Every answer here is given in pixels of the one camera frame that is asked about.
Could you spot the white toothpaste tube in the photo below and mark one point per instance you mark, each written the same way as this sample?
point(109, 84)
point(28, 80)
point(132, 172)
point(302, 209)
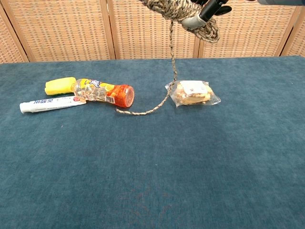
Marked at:
point(47, 105)

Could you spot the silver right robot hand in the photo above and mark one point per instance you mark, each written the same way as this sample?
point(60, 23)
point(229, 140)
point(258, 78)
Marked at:
point(212, 8)

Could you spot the blue carpet table cover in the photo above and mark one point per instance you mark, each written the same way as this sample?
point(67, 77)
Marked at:
point(143, 190)

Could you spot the yellow sponge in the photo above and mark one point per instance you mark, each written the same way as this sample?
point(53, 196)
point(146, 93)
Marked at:
point(57, 87)

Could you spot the clear bag of snacks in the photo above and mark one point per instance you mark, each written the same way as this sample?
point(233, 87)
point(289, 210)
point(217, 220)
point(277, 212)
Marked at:
point(197, 95)

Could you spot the clear bottle with orange label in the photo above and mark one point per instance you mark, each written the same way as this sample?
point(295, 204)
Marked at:
point(121, 95)

